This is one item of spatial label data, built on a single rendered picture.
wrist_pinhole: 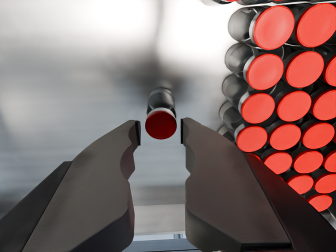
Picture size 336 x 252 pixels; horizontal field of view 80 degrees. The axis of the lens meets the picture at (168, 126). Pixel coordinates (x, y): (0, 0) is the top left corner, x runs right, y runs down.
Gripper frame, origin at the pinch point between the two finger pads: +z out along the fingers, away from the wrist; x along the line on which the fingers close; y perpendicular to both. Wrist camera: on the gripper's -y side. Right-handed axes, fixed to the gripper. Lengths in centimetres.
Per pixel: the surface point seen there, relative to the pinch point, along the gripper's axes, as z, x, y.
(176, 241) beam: 48, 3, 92
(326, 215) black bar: 3.3, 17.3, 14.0
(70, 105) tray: 5.1, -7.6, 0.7
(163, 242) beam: 48, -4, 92
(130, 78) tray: 5.1, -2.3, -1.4
